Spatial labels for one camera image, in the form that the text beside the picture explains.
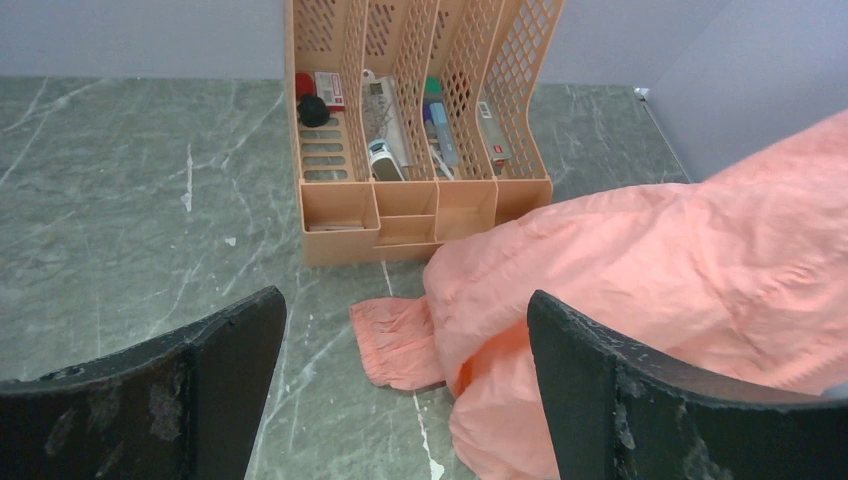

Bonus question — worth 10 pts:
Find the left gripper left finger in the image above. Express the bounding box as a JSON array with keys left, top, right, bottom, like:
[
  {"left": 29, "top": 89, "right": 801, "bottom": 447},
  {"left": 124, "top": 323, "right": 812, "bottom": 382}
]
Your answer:
[{"left": 1, "top": 286, "right": 287, "bottom": 479}]

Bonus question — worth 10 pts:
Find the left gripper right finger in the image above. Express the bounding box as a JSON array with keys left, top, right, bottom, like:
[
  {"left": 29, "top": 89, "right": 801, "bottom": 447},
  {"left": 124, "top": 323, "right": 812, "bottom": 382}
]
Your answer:
[{"left": 527, "top": 291, "right": 847, "bottom": 479}]

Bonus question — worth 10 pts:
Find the pink zip-up jacket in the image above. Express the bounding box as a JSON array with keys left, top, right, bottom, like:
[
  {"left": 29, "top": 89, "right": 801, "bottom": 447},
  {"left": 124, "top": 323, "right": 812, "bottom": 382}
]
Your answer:
[{"left": 350, "top": 113, "right": 847, "bottom": 479}]

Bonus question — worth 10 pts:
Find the red black round item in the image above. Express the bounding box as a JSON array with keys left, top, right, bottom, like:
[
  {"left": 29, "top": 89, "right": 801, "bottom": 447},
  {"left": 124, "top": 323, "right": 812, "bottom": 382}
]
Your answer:
[{"left": 295, "top": 72, "right": 332, "bottom": 128}]

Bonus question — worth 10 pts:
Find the white stapler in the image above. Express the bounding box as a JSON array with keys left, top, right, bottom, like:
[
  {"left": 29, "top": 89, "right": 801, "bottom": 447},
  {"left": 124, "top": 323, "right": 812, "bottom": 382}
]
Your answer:
[{"left": 362, "top": 69, "right": 410, "bottom": 181}]

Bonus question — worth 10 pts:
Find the orange four-slot file organizer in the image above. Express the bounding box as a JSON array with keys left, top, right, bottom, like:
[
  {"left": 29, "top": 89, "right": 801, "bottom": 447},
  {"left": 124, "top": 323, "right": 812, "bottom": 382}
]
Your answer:
[{"left": 283, "top": 1, "right": 564, "bottom": 266}]

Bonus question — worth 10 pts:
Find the green capped blue tube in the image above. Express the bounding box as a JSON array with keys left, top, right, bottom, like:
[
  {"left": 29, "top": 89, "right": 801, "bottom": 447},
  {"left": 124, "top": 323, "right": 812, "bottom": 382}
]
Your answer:
[{"left": 422, "top": 76, "right": 462, "bottom": 181}]

